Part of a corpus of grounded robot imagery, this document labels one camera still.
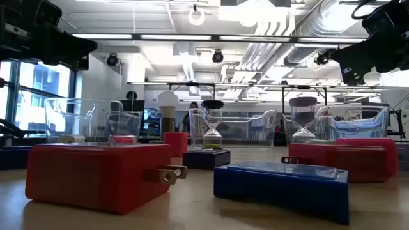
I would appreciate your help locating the lavender wall charger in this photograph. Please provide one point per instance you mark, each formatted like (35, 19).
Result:
(403, 156)

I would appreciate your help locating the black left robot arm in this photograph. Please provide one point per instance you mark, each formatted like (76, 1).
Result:
(12, 9)

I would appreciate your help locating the dark red wall charger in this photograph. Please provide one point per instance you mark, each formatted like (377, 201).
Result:
(351, 163)

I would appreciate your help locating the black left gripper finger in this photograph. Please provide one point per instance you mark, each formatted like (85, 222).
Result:
(84, 51)

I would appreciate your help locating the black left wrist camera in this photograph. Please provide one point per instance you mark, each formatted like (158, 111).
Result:
(49, 12)

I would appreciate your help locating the black hourglass yellow sand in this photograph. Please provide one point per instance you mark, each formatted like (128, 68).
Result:
(212, 104)

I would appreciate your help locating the black ceiling spotlight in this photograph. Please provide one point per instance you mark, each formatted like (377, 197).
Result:
(112, 60)
(322, 58)
(218, 57)

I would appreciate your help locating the blue small calculator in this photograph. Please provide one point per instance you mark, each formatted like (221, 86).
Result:
(281, 191)

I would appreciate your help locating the silver ventilation duct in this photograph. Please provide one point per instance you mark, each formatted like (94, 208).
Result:
(319, 22)

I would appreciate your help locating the white wall charger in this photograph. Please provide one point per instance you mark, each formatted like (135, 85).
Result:
(72, 139)

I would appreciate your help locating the small red wall charger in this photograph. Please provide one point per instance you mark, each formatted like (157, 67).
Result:
(123, 139)

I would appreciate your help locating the small white post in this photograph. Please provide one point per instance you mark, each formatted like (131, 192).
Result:
(7, 141)

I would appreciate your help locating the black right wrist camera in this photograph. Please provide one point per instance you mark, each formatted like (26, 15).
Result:
(378, 21)

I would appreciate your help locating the blue lit monitor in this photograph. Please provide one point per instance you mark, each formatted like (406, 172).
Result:
(151, 121)

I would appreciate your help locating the pink-red wall charger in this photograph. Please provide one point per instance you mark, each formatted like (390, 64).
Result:
(175, 143)
(391, 156)

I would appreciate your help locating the black background rig frame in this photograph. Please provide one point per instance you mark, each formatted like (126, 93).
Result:
(191, 84)

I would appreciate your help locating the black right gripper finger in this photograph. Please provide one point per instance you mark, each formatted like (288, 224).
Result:
(353, 76)

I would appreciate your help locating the white bulb brass lamp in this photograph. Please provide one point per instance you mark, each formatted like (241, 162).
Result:
(167, 99)

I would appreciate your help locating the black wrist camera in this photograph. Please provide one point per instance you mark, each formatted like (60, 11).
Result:
(49, 12)
(378, 21)

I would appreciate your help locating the clear plastic bin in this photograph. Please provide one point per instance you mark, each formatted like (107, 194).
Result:
(255, 127)
(51, 121)
(351, 124)

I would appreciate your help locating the black metal stand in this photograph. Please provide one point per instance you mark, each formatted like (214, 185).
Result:
(399, 121)

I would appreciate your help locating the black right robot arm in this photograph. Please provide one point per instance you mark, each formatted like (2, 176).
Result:
(403, 14)

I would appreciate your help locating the long ceiling light bar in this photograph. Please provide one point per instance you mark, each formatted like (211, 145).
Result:
(175, 37)

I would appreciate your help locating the purple hourglass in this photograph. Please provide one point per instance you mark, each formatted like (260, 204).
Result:
(302, 102)

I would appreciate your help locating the purple small calculator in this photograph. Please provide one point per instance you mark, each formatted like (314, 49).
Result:
(206, 159)

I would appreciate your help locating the navy small calculator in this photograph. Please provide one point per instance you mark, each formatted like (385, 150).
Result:
(14, 158)

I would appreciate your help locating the large window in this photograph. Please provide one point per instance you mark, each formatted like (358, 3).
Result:
(44, 96)

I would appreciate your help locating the person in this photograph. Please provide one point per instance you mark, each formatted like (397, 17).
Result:
(131, 95)
(187, 123)

